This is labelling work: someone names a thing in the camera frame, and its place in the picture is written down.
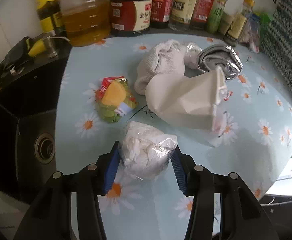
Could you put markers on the green yellow label bottle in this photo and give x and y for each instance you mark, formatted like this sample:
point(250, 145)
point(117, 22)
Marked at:
point(50, 17)

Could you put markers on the tissue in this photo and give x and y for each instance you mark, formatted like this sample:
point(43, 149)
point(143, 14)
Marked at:
point(145, 150)

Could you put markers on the steel soap dispenser pump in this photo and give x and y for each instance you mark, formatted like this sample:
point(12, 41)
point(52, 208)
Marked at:
point(49, 43)

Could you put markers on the red label sauce bottle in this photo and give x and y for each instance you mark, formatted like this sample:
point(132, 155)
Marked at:
point(160, 13)

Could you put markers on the green plastic packet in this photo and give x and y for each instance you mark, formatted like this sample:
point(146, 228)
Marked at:
point(265, 20)

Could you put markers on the white knitted cloth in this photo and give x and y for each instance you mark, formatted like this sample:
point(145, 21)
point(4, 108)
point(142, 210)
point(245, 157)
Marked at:
point(168, 57)

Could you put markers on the cream label vinegar bottle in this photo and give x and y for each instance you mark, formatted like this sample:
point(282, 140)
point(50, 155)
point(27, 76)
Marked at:
point(181, 14)

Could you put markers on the black yellow object by sink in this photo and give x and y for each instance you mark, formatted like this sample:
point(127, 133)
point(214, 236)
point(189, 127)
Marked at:
point(24, 51)

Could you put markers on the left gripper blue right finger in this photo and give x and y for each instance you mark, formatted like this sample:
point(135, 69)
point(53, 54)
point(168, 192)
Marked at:
point(179, 171)

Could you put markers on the blue white snack packet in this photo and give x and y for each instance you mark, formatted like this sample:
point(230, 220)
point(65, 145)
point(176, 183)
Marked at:
point(250, 36)

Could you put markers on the large cooking oil jug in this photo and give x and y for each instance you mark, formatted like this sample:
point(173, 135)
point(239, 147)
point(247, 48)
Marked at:
point(86, 21)

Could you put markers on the green label small bottle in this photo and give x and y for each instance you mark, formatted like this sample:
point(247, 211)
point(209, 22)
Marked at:
point(215, 16)

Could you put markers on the dark soy sauce jug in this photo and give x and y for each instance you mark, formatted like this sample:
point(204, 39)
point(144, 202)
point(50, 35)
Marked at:
point(129, 17)

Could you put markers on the white paper bag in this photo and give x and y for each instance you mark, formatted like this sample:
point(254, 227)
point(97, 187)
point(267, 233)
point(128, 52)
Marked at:
point(186, 101)

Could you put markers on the black kitchen sink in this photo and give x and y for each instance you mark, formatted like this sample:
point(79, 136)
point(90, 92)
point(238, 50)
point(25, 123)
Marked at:
point(27, 130)

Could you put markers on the blue patterned woven cloth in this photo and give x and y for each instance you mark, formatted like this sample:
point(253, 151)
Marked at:
point(277, 40)

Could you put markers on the clear bottle red label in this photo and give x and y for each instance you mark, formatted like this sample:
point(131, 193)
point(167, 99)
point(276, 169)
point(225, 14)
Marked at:
point(201, 13)

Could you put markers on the green yellow snack wrapper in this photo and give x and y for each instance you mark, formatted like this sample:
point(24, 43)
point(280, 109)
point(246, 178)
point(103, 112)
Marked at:
point(114, 99)

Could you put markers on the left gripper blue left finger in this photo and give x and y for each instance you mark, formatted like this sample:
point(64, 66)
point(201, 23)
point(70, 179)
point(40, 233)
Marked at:
point(112, 161)

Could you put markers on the silver foil wrapper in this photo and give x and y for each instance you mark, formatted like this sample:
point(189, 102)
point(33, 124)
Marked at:
point(222, 56)

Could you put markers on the sesame oil bottle gold cap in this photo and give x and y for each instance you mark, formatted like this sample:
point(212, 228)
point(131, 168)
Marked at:
point(238, 23)

